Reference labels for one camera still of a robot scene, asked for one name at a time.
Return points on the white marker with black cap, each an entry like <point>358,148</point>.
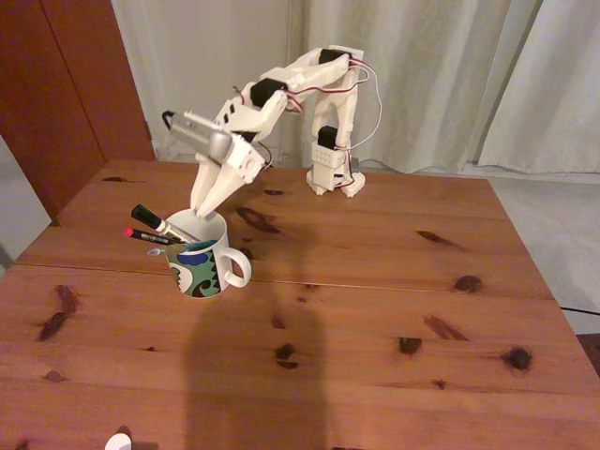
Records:
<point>145,215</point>

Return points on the black pen with pink end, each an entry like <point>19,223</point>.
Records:
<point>150,235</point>

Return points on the teal mechanical pencil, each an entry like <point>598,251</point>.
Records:
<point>154,252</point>

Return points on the white mug with green-blue pattern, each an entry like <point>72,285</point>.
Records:
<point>197,272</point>

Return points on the brown wooden cabinet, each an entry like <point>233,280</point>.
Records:
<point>56,94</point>

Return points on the white curtain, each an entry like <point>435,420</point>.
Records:
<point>422,70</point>
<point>553,94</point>

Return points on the small white round object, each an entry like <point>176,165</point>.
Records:
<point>117,443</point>

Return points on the silver camera box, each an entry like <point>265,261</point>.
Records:
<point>201,136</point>

